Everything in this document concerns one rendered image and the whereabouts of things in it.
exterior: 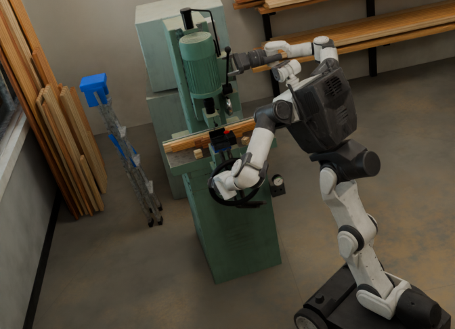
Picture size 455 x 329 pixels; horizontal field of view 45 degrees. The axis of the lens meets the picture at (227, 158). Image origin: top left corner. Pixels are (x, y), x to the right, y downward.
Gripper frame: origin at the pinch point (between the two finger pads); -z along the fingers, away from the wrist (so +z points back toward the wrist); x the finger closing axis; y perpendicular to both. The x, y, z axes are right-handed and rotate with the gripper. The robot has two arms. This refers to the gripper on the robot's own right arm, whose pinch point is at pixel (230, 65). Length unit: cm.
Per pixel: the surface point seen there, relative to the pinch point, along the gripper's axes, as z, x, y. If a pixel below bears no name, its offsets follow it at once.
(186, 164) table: -35, 34, 30
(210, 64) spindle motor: -10.4, -1.4, -3.3
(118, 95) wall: -66, -140, 222
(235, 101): 3.4, 0.6, 38.4
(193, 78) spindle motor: -19.8, 0.4, 2.3
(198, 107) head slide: -19.5, 2.6, 30.0
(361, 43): 155, -90, 163
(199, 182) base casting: -31, 41, 41
